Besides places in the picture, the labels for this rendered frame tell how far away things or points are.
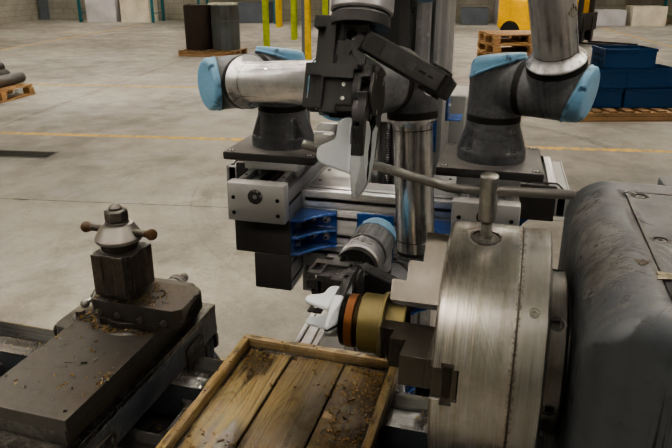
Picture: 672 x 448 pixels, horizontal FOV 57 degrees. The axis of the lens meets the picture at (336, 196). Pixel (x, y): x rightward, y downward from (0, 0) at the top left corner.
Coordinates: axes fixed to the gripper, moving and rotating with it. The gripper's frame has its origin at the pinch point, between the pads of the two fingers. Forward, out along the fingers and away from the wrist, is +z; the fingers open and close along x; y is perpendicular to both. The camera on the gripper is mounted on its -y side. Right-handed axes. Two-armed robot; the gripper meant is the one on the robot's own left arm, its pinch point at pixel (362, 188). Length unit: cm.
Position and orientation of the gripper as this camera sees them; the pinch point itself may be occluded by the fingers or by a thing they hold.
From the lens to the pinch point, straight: 73.2
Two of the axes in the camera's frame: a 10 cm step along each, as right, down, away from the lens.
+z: -0.9, 10.0, 0.1
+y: -9.6, -0.9, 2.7
